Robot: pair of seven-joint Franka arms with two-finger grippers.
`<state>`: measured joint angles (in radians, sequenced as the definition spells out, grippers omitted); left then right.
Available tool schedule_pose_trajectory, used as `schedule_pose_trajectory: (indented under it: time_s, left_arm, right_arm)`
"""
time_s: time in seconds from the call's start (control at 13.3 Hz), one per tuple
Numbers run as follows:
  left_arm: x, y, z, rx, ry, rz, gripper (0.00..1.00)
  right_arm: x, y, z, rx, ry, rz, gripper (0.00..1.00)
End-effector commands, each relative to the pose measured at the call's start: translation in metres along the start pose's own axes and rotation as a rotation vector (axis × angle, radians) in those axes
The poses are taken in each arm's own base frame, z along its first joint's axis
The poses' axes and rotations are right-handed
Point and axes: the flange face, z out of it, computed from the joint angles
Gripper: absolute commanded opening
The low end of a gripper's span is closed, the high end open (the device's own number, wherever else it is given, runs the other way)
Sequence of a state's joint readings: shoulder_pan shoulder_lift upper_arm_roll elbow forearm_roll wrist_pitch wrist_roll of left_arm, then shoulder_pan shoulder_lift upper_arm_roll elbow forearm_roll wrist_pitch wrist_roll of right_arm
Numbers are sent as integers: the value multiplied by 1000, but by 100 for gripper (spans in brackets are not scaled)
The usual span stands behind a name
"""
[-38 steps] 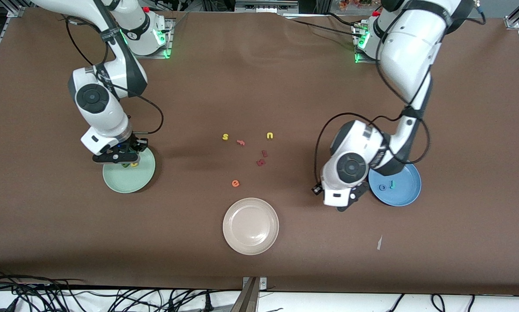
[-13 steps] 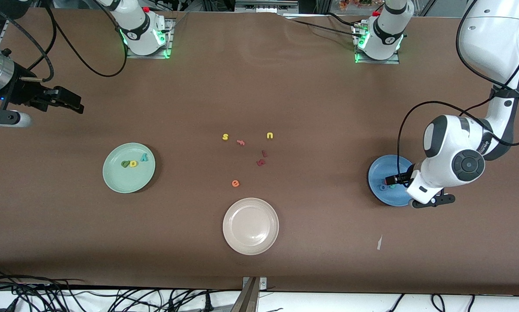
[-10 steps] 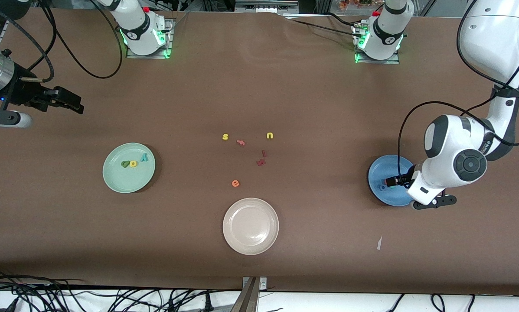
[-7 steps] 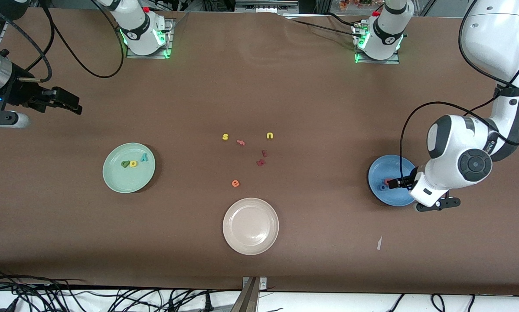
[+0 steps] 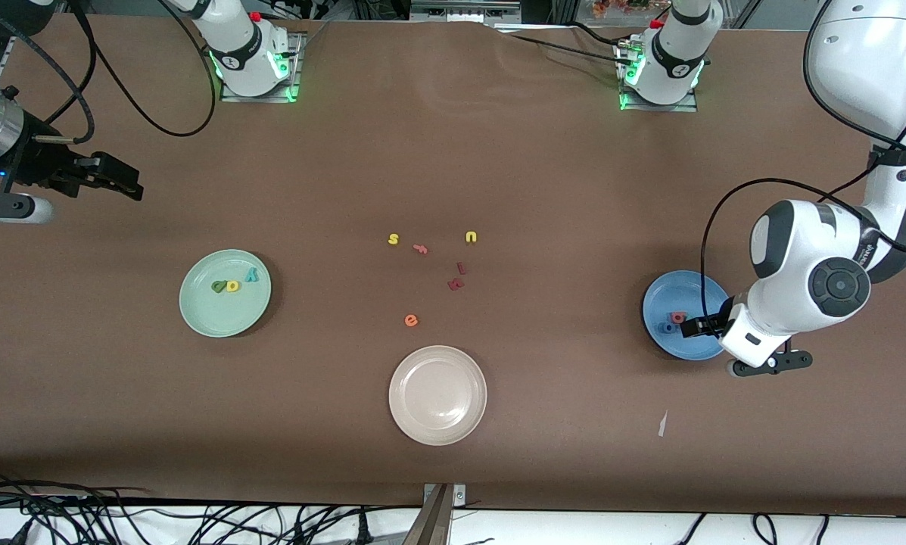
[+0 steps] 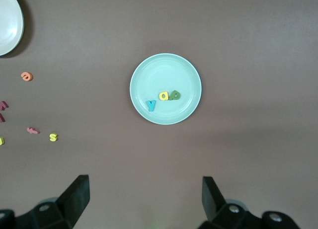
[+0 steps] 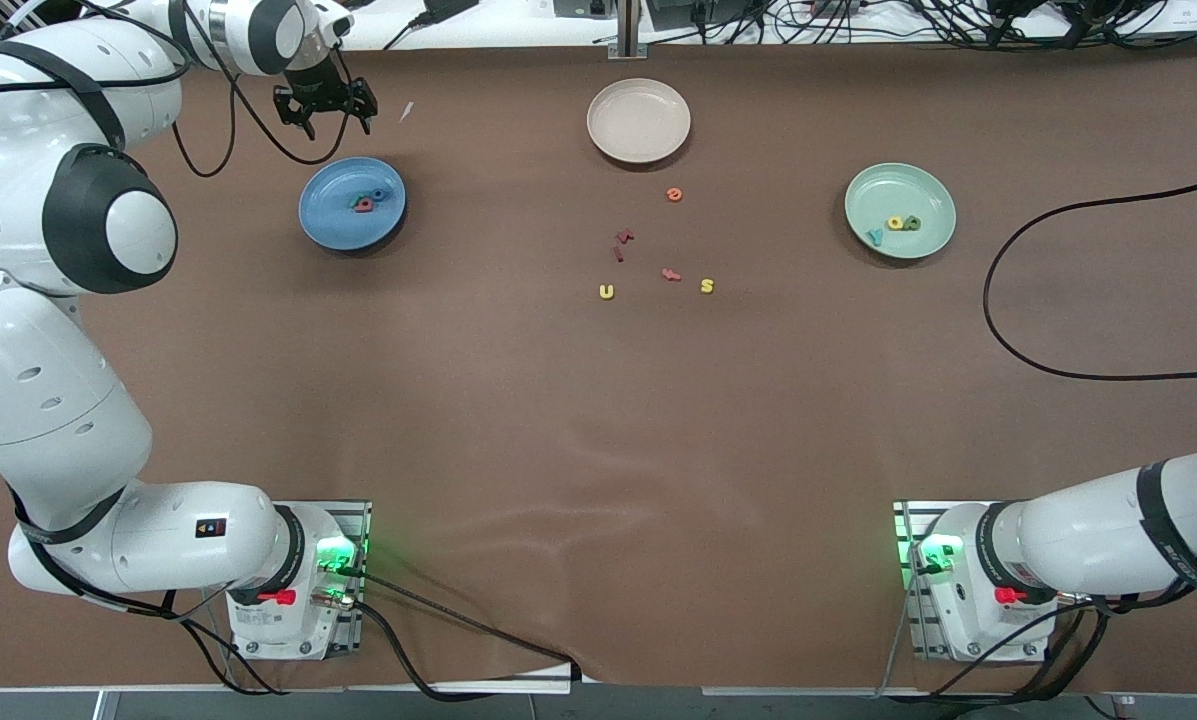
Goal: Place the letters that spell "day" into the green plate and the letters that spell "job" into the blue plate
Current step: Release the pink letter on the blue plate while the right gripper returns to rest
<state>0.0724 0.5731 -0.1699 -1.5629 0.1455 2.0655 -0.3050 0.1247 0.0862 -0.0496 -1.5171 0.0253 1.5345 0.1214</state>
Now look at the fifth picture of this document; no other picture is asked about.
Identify blue round plate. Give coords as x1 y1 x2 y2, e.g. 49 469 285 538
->
642 270 733 361

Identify pale green round plate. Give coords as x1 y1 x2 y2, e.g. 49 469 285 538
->
179 249 272 338

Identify brown table mat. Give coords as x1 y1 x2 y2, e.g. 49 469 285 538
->
0 14 906 517

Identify beige round plate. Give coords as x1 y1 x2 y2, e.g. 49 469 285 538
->
388 345 488 447

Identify orange dried flowers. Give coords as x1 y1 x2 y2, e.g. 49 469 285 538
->
593 0 654 17

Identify grey-brown stand pole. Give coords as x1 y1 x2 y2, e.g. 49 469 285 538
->
402 484 453 545

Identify grey power strip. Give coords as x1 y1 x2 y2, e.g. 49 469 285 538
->
410 0 523 22

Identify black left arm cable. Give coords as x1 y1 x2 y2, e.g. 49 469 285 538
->
699 0 906 322

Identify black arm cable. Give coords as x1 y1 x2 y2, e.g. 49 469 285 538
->
699 0 906 322
10 0 219 146

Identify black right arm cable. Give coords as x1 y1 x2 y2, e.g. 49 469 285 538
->
10 0 219 146

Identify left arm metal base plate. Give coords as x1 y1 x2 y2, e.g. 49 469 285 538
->
615 42 699 114

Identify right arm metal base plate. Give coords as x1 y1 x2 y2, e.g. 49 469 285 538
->
220 32 307 104

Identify silver metal table bracket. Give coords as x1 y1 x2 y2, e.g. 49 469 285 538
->
423 483 467 508

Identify black cable on mat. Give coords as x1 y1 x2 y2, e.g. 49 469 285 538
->
498 21 637 70

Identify black tangled cable bundle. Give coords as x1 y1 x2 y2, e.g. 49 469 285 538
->
0 468 393 545

